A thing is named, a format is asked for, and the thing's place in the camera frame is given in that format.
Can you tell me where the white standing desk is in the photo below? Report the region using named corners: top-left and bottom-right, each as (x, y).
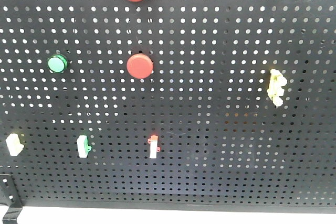
top-left (17, 207), bottom-right (335, 223)

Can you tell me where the left black clamp bracket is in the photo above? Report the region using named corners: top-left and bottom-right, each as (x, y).
top-left (1, 174), bottom-right (23, 224)

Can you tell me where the black perforated pegboard panel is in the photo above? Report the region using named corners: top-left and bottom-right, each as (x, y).
top-left (1, 0), bottom-right (335, 211)

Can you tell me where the white green toggle switch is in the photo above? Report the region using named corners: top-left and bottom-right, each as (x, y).
top-left (76, 135), bottom-right (91, 158)

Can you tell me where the white yellow toggle switch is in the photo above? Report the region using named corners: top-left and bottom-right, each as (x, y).
top-left (5, 133), bottom-right (24, 156)

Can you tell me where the green round push button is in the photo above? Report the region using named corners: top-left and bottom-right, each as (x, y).
top-left (47, 54), bottom-right (68, 73)

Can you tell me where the white red toggle switch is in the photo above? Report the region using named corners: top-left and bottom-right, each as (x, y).
top-left (148, 135), bottom-right (161, 159)

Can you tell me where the lower red push button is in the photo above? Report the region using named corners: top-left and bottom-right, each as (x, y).
top-left (127, 54), bottom-right (153, 79)

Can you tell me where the yellow handle switch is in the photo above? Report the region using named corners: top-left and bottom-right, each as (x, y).
top-left (267, 69), bottom-right (288, 107)

